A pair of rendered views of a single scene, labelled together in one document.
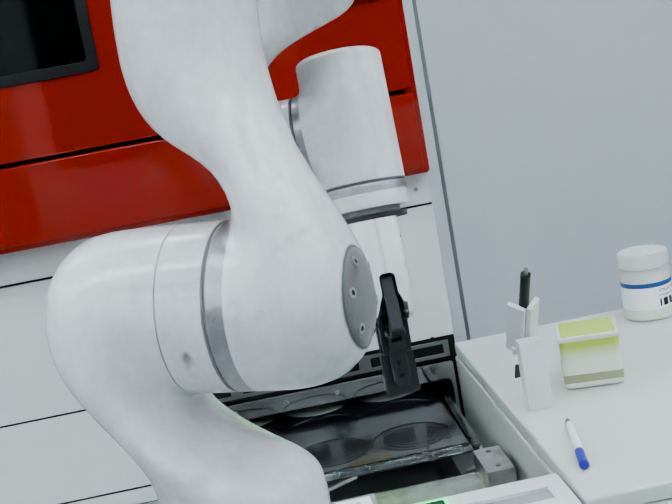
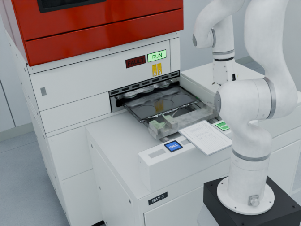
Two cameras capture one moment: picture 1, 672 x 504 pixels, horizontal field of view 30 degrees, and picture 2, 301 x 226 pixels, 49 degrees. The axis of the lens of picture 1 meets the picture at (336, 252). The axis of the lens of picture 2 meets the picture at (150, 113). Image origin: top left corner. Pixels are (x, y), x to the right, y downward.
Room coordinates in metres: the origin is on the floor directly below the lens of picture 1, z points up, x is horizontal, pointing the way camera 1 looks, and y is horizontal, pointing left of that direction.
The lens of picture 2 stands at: (0.21, 0.69, 1.77)
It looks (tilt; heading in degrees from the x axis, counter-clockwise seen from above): 31 degrees down; 338
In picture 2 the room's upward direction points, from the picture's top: 4 degrees counter-clockwise
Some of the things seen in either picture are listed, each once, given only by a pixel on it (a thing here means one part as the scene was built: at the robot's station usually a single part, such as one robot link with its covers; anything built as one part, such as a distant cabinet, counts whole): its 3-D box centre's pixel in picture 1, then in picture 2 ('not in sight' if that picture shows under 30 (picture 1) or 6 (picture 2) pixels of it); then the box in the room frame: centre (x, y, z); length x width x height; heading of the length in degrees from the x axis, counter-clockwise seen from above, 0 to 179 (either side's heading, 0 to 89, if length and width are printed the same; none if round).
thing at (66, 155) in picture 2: not in sight; (105, 142); (2.07, 0.29, 0.41); 0.82 x 0.71 x 0.82; 95
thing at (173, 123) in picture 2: not in sight; (170, 121); (1.41, 0.10, 0.89); 0.08 x 0.03 x 0.03; 5
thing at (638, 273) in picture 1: (645, 283); not in sight; (1.71, -0.42, 1.01); 0.07 x 0.07 x 0.10
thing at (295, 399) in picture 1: (309, 420); (147, 93); (1.74, 0.08, 0.89); 0.44 x 0.02 x 0.10; 95
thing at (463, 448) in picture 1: (338, 474); (171, 110); (1.50, 0.05, 0.90); 0.38 x 0.01 x 0.01; 95
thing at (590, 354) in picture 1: (589, 352); not in sight; (1.49, -0.29, 1.00); 0.07 x 0.07 x 0.07; 81
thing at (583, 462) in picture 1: (575, 441); not in sight; (1.28, -0.22, 0.97); 0.14 x 0.01 x 0.01; 175
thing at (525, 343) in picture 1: (527, 350); not in sight; (1.44, -0.20, 1.03); 0.06 x 0.04 x 0.13; 5
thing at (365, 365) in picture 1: (300, 377); (145, 83); (1.74, 0.08, 0.96); 0.44 x 0.01 x 0.02; 95
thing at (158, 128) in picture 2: not in sight; (156, 127); (1.40, 0.18, 0.89); 0.08 x 0.03 x 0.03; 5
